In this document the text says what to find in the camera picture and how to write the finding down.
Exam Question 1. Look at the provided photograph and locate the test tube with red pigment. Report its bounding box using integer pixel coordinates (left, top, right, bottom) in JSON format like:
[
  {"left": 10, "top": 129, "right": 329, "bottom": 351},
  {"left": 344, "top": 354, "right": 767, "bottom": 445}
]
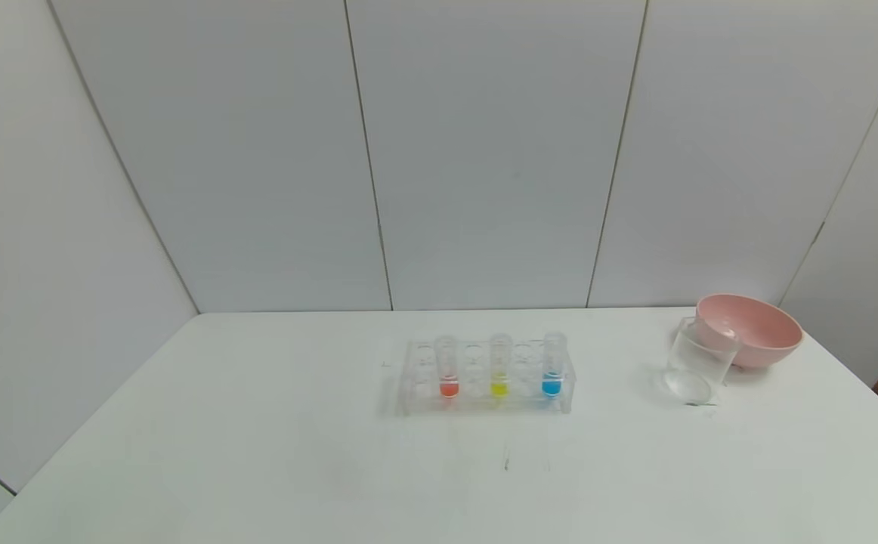
[{"left": 434, "top": 335, "right": 460, "bottom": 399}]

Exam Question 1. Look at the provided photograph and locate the test tube with blue pigment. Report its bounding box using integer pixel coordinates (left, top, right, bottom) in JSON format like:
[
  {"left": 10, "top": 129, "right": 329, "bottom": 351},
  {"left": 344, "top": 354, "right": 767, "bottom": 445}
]
[{"left": 542, "top": 331, "right": 567, "bottom": 398}]

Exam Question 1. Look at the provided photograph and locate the test tube with yellow pigment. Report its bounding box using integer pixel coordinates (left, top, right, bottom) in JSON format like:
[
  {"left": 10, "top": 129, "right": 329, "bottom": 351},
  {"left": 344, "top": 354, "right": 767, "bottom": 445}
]
[{"left": 488, "top": 333, "right": 514, "bottom": 399}]

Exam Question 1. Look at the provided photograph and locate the clear acrylic test tube rack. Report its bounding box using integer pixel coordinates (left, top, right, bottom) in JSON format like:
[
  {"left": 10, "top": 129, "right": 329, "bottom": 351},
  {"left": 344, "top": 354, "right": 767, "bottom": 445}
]
[{"left": 397, "top": 338, "right": 577, "bottom": 416}]

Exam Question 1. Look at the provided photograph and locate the clear glass beaker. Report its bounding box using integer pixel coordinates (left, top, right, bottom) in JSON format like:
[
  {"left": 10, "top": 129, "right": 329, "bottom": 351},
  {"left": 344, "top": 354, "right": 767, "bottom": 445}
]
[{"left": 663, "top": 316, "right": 742, "bottom": 406}]

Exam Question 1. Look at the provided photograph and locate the pink bowl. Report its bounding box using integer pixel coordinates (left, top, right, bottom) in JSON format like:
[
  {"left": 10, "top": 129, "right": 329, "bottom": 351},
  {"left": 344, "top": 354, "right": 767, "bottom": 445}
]
[{"left": 694, "top": 293, "right": 804, "bottom": 371}]

